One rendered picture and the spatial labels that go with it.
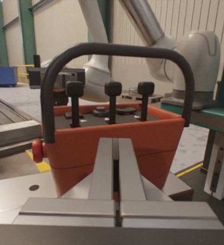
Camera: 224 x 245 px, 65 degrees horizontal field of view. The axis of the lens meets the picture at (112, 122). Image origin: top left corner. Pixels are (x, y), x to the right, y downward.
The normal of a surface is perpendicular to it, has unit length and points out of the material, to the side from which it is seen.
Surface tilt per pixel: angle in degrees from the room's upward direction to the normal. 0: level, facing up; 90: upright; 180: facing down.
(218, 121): 90
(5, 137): 71
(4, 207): 0
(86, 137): 97
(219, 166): 90
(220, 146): 90
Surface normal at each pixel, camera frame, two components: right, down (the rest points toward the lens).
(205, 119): -0.83, 0.14
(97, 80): 0.38, 0.15
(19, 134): 0.67, -0.10
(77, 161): 0.36, 0.38
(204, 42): -0.16, -0.06
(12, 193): 0.03, -0.96
